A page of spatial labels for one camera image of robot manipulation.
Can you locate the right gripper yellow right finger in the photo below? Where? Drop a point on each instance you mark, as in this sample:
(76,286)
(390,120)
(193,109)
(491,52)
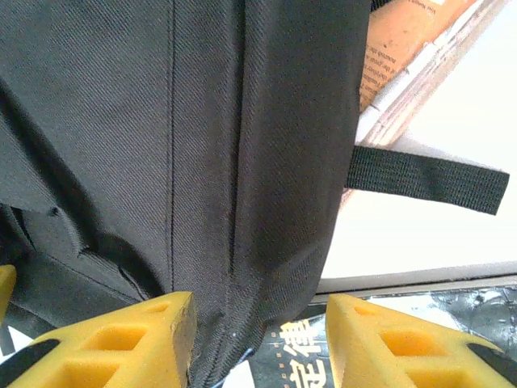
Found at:
(383,363)

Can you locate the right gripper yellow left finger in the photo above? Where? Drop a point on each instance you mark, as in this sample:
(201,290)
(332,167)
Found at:
(121,351)

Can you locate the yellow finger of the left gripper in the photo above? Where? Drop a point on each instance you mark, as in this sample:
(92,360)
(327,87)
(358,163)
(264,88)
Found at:
(6,287)

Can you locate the black book yellow Chinese title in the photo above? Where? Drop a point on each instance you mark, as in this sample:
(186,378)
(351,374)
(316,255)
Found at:
(299,355)

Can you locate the black fabric backpack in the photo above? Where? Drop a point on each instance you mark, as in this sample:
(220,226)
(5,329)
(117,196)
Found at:
(161,121)

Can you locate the orange paperback book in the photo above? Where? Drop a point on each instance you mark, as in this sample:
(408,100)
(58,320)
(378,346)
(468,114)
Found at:
(387,36)

